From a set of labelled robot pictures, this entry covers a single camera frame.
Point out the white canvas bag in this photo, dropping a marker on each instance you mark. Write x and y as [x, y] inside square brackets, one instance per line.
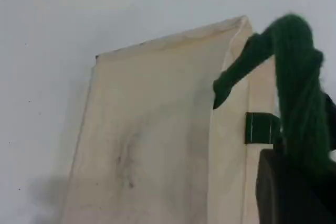
[144, 129]

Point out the green fabric bag tab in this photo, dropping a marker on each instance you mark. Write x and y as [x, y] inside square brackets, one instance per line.
[260, 128]

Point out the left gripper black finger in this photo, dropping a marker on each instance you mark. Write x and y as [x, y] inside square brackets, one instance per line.
[332, 124]
[288, 195]

